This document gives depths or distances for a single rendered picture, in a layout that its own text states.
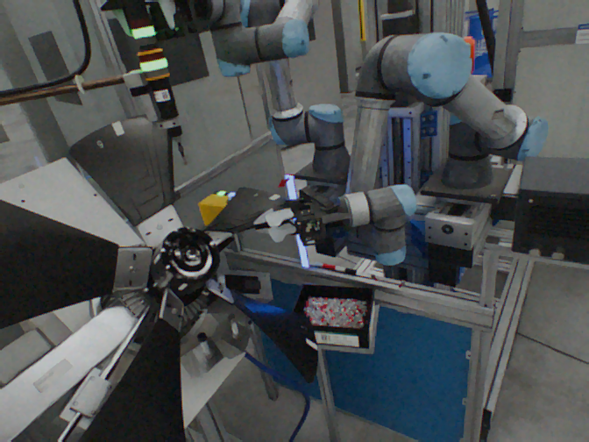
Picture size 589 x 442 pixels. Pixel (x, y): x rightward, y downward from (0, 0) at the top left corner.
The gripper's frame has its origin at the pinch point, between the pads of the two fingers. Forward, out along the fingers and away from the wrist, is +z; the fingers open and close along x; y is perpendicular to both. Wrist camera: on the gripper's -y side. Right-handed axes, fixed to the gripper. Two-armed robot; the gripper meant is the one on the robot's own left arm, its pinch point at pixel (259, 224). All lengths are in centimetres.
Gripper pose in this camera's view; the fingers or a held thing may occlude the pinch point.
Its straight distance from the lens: 90.4
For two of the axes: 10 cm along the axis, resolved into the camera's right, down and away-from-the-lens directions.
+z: -9.8, 2.0, -0.1
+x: 1.5, 8.0, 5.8
